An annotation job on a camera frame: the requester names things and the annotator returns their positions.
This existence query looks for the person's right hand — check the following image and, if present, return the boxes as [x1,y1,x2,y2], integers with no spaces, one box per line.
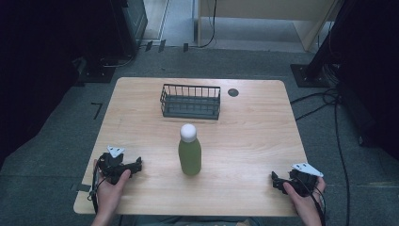
[282,176,327,220]

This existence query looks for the black hanging cable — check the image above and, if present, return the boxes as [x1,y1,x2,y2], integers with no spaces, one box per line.
[199,0,218,49]

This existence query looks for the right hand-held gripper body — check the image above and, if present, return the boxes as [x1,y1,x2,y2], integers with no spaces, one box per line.
[287,162,325,198]

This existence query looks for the light wooden cabinet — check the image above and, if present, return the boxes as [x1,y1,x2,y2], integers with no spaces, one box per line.
[197,0,342,53]

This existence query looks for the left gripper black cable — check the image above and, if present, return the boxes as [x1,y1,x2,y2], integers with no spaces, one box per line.
[88,156,106,215]

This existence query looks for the person's left hand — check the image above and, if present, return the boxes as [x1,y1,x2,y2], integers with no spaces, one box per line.
[92,158,133,218]

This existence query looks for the green bottle with white cap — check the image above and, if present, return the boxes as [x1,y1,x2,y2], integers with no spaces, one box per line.
[178,122,202,177]

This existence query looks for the black wire basket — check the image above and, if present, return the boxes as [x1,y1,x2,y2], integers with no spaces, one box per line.
[159,83,222,121]

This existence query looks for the black stand with base plate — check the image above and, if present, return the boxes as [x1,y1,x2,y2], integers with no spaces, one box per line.
[289,18,346,89]

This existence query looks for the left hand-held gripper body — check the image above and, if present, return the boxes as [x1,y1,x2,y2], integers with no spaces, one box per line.
[98,145,132,186]

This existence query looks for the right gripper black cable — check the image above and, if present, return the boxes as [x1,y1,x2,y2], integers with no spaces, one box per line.
[297,177,327,226]

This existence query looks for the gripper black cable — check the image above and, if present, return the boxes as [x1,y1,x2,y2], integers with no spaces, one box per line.
[297,177,327,226]
[88,156,106,215]

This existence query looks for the dark stand base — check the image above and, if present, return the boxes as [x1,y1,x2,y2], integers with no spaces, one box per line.
[72,56,117,87]

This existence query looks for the black equipment cabinet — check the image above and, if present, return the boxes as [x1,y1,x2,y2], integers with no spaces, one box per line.
[109,0,149,59]

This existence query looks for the black curtain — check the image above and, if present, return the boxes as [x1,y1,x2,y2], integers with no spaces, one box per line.
[0,0,120,170]

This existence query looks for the black floor cable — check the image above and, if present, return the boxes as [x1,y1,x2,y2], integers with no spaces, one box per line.
[290,88,352,226]

